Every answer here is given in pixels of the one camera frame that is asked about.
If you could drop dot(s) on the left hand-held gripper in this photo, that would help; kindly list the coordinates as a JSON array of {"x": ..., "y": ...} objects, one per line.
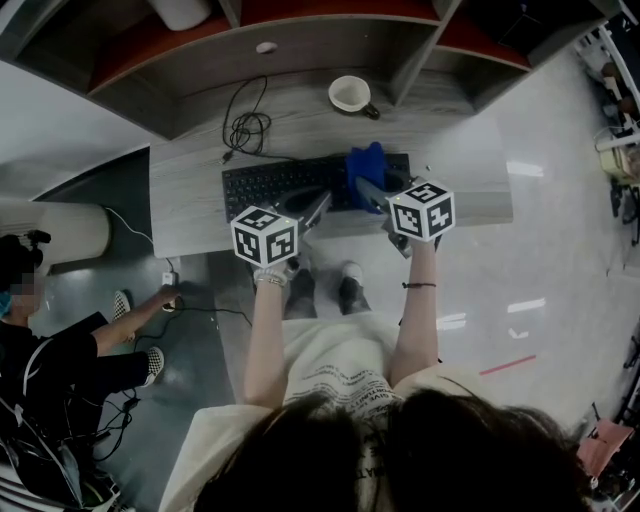
[{"x": 264, "y": 235}]

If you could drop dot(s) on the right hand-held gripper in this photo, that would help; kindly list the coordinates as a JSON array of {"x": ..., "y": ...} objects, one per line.
[{"x": 422, "y": 212}]

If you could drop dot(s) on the blue cloth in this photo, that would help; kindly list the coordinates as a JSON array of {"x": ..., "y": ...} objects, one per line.
[{"x": 366, "y": 167}]

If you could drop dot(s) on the black keyboard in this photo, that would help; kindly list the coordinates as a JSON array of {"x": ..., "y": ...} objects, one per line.
[{"x": 270, "y": 182}]

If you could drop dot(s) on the person's left forearm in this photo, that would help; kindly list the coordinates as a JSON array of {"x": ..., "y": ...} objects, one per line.
[{"x": 265, "y": 345}]

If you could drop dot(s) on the person's right forearm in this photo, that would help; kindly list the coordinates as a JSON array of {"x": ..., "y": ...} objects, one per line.
[{"x": 417, "y": 325}]

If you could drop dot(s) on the person's left shoe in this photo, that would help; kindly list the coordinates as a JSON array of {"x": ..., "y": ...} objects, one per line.
[{"x": 301, "y": 295}]

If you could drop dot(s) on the person's right shoe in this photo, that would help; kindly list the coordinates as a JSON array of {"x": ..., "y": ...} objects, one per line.
[{"x": 354, "y": 290}]

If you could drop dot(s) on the black wrist band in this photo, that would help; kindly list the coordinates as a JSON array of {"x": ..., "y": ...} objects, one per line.
[{"x": 419, "y": 285}]

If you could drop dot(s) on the white round cap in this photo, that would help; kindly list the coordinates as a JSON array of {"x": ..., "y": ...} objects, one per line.
[{"x": 266, "y": 47}]

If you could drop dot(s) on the white power adapter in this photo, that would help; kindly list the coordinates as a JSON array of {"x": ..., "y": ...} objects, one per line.
[{"x": 169, "y": 277}]

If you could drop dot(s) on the white printed shirt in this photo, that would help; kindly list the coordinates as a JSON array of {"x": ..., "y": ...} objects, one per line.
[{"x": 335, "y": 360}]

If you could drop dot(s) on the grey wooden shelf unit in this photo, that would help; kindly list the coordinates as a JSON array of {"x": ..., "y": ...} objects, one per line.
[{"x": 300, "y": 35}]

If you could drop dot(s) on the red tape strip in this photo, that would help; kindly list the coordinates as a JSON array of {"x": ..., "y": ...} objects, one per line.
[{"x": 507, "y": 365}]

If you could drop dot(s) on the white cylindrical container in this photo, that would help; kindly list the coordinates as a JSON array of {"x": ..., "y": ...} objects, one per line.
[{"x": 181, "y": 12}]

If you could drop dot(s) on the cluttered white rack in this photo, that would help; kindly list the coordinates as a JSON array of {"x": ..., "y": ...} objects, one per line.
[{"x": 617, "y": 125}]

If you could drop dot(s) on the beige cylindrical roll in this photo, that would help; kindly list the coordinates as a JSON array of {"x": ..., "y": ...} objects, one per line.
[{"x": 70, "y": 230}]

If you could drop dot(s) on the pink bag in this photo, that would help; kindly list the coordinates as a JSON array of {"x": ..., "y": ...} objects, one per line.
[{"x": 605, "y": 447}]

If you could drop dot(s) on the small black camera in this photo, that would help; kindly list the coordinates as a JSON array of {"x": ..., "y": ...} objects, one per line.
[{"x": 37, "y": 237}]

